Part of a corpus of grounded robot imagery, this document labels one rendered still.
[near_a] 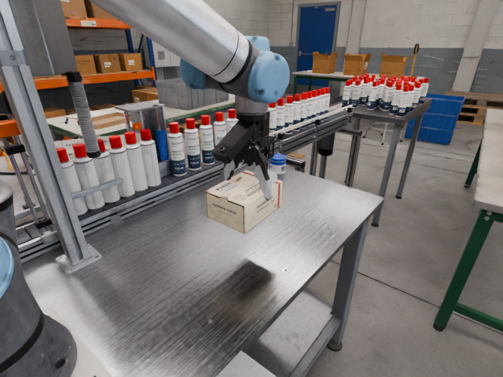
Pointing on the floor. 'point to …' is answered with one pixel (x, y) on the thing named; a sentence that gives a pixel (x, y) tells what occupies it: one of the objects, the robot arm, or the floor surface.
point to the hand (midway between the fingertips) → (245, 193)
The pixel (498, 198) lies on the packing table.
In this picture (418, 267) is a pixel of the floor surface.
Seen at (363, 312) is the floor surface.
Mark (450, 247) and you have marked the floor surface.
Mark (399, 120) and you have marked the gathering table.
